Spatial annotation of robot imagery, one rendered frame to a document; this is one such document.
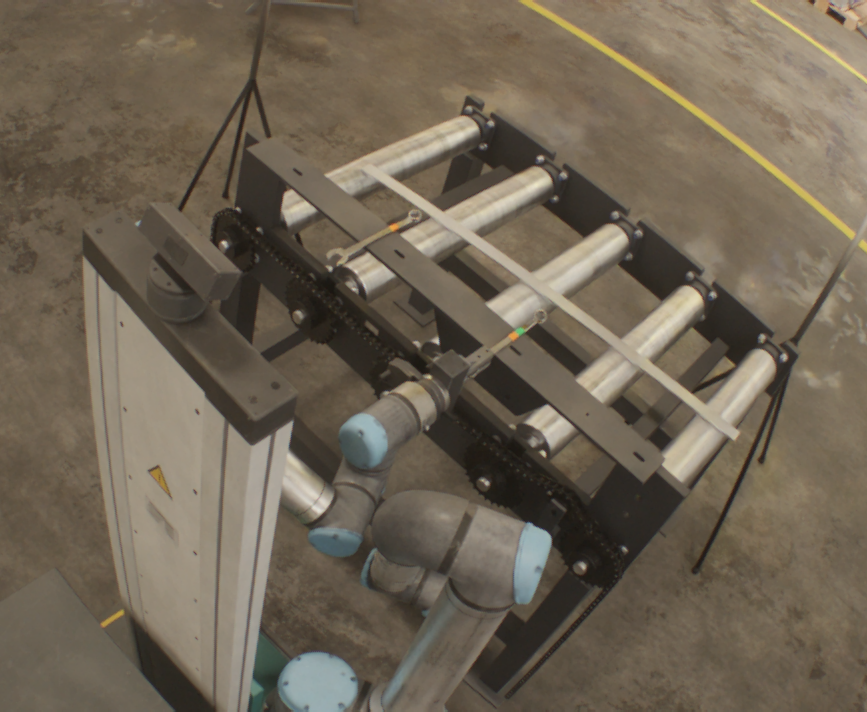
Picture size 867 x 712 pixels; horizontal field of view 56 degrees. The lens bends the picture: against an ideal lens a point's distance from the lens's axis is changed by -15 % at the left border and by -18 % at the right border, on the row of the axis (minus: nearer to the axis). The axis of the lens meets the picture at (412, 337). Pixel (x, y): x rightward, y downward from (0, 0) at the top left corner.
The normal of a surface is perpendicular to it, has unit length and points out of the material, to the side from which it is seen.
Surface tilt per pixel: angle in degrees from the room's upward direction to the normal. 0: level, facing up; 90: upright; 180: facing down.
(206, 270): 61
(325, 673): 5
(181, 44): 0
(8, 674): 0
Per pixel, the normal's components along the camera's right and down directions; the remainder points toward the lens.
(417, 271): 0.22, -0.66
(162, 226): -0.49, 0.06
